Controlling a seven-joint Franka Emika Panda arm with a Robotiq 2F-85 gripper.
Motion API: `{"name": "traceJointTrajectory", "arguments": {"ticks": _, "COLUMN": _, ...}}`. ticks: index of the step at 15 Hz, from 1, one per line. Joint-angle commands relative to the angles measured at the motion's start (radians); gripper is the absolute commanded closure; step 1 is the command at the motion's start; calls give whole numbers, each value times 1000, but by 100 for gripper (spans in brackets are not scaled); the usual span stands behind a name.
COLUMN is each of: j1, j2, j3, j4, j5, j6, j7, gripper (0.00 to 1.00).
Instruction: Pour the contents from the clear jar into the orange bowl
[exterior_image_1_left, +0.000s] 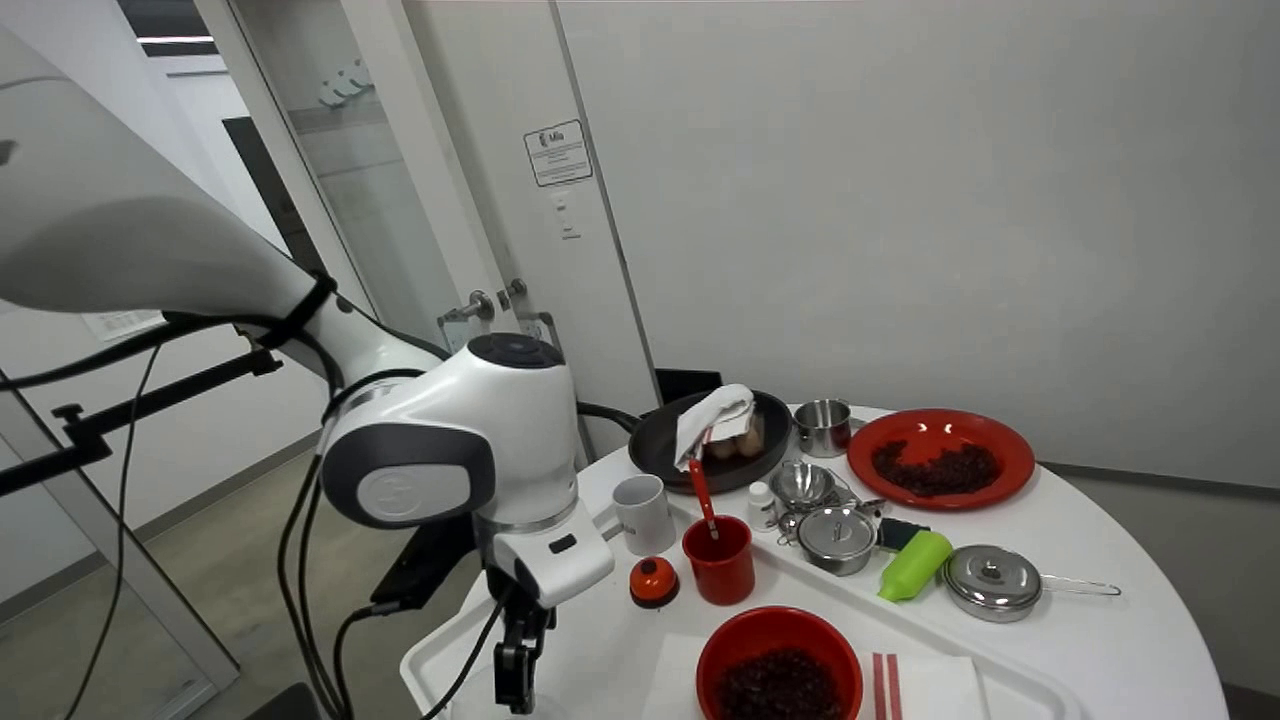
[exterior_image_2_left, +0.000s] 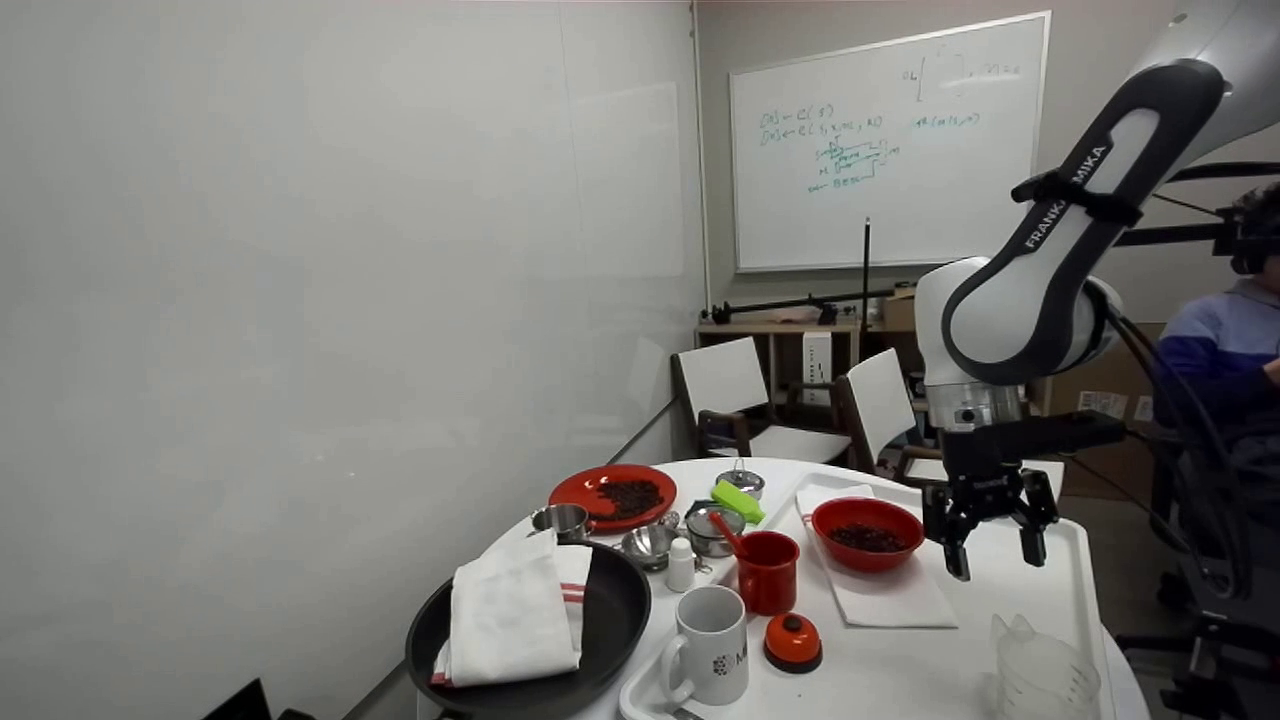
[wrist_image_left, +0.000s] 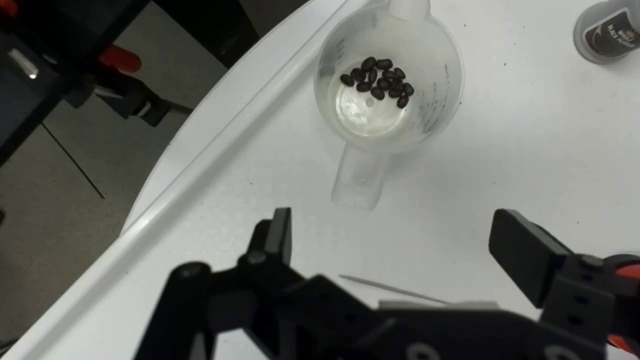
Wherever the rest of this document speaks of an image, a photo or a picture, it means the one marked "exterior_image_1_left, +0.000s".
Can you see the white paper napkin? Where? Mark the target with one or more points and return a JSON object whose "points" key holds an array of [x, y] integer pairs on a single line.
{"points": [[955, 684]]}

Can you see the orange bowl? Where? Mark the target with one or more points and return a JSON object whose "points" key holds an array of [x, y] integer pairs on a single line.
{"points": [[780, 665]]}

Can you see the red plate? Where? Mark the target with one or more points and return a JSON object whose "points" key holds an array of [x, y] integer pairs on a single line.
{"points": [[941, 463]]}

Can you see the small steel cup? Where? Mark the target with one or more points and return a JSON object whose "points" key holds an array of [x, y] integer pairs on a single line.
{"points": [[820, 425]]}

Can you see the steel pot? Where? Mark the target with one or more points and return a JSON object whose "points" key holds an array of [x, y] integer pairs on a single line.
{"points": [[836, 538]]}

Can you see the red cup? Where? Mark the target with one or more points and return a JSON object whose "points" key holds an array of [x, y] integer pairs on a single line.
{"points": [[723, 564]]}

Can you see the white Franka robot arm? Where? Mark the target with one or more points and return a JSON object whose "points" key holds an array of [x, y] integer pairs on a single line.
{"points": [[163, 225]]}

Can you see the green squeeze bottle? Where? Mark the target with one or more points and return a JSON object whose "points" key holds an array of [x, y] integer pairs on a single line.
{"points": [[918, 564]]}

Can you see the steel strainer bowl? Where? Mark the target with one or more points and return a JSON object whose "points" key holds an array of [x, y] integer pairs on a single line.
{"points": [[803, 483]]}

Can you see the white wall sign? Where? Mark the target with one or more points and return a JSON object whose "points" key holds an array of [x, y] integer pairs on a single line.
{"points": [[558, 152]]}

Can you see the white salt shaker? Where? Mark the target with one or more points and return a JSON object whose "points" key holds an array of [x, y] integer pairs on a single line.
{"points": [[761, 503]]}

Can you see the black frying pan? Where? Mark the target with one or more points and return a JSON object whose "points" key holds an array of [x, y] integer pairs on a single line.
{"points": [[654, 445]]}

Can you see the white cloth with red stripe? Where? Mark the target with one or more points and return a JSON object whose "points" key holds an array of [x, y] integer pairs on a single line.
{"points": [[706, 414]]}

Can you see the white mug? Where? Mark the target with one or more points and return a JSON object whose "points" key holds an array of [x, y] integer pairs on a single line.
{"points": [[640, 514]]}

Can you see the black camera boom stand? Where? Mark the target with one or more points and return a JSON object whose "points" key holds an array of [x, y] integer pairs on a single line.
{"points": [[123, 414]]}

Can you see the red spoon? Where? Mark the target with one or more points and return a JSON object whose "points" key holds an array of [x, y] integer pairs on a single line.
{"points": [[700, 495]]}

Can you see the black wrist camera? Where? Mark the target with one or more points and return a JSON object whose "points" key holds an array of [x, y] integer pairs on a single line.
{"points": [[421, 564]]}

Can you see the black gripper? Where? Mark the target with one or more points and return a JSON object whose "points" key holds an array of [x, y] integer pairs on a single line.
{"points": [[523, 623]]}

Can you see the red chopstick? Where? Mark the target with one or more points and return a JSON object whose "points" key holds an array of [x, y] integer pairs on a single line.
{"points": [[876, 684], [893, 684]]}

